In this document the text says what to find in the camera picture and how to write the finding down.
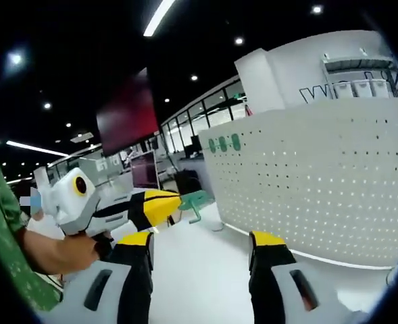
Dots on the long ceiling strip light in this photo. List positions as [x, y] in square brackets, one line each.
[36, 148]
[156, 18]

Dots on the grey metal shelf rack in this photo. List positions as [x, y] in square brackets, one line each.
[354, 64]

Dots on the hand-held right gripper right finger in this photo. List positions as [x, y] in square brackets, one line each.
[279, 290]

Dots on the large red wall screen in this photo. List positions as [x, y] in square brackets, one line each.
[127, 114]

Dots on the small white camera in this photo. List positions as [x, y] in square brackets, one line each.
[363, 51]
[326, 56]

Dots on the black computer tower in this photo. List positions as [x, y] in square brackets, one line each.
[188, 184]

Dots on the green patterned shirt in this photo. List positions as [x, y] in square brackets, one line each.
[2, 236]

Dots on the black background monitor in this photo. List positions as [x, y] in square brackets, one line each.
[195, 143]

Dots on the white perforated mounting plate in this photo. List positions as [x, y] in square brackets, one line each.
[320, 185]

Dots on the white storage bin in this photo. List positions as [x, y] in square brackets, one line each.
[342, 90]
[362, 89]
[381, 87]

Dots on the ceiling air vent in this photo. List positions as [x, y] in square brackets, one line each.
[82, 136]

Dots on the computer monitor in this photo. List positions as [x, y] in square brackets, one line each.
[144, 170]

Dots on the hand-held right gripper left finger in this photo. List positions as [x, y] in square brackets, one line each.
[97, 290]

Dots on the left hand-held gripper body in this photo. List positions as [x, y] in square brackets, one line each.
[63, 206]

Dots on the person's left hand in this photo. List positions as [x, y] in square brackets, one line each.
[77, 251]

